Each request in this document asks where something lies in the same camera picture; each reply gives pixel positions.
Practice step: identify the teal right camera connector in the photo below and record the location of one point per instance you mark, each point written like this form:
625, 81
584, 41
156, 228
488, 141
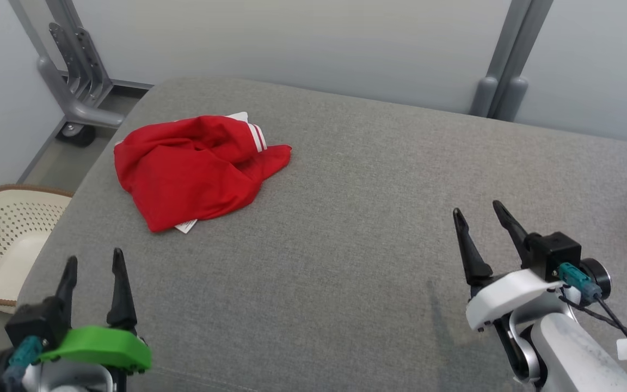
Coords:
577, 280

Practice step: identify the grey partition post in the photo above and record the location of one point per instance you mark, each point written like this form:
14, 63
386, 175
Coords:
490, 81
515, 87

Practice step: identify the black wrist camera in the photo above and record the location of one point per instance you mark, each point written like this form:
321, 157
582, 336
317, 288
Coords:
555, 253
33, 324

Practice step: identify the grey metal partition foot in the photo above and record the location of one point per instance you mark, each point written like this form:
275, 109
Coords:
82, 81

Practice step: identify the red basketball jersey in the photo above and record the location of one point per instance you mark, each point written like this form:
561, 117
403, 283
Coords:
194, 169

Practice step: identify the cream perforated laundry basket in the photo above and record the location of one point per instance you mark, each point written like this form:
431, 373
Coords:
3, 245

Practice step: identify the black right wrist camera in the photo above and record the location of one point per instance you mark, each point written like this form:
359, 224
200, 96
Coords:
555, 253

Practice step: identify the black caster wheel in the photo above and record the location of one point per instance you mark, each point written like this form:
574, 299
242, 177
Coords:
77, 135

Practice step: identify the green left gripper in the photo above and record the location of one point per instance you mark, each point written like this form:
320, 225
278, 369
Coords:
101, 345

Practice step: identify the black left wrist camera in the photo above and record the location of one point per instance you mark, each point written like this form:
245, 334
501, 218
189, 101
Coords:
33, 324

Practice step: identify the teal left camera connector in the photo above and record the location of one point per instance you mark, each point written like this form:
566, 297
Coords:
25, 351

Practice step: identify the teal camera connector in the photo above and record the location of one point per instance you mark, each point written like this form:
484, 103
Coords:
577, 280
25, 351

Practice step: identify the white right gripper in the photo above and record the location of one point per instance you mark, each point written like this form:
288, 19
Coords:
504, 296

